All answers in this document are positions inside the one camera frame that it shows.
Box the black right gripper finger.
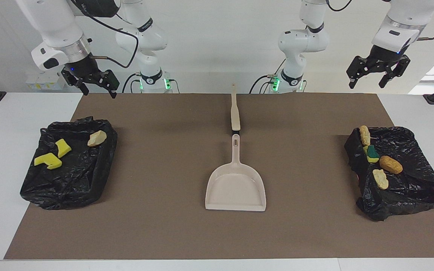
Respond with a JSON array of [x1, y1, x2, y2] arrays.
[[61, 68, 90, 96], [96, 69, 121, 99]]

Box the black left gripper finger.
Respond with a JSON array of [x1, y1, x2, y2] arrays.
[[346, 56, 370, 90], [378, 55, 411, 89]]

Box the pale beige foam chunk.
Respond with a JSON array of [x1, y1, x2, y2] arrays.
[[87, 130, 107, 147]]

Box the orange striped croissant piece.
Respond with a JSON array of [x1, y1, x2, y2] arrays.
[[359, 125, 371, 146]]

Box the small yellow sponge wedge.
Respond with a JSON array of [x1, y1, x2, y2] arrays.
[[55, 139, 72, 158]]

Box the notched yellow sponge piece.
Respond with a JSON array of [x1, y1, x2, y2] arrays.
[[34, 152, 63, 170]]

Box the rounded yellow sponge piece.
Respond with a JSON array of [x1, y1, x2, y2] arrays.
[[363, 145, 381, 163]]

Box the brown bread roll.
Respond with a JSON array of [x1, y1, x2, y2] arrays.
[[379, 156, 403, 175]]

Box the pale chip piece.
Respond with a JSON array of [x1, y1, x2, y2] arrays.
[[372, 169, 390, 190]]

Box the beige hand brush black bristles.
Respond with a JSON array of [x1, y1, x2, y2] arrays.
[[231, 84, 241, 135]]

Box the beige plastic dustpan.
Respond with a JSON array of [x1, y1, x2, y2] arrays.
[[205, 134, 267, 212]]

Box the black bag lined bin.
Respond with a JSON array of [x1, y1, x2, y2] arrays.
[[344, 126, 434, 221], [20, 116, 119, 210]]

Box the brown table mat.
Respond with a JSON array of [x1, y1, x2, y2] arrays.
[[4, 93, 434, 260]]

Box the black right base cable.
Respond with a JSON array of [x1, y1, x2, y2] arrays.
[[122, 73, 142, 93]]

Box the black base cable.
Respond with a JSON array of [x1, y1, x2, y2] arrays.
[[249, 73, 278, 94], [122, 73, 142, 93]]

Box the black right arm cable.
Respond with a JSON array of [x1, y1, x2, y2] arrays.
[[70, 0, 139, 69]]

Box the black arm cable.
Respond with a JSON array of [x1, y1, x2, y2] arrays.
[[70, 0, 139, 69], [324, 0, 434, 41]]

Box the white wall socket box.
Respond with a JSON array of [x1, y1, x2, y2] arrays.
[[26, 71, 66, 91]]

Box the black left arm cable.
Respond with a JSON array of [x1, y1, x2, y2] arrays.
[[324, 0, 434, 41]]

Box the black left base cable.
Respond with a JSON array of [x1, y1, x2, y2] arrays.
[[249, 73, 278, 94]]

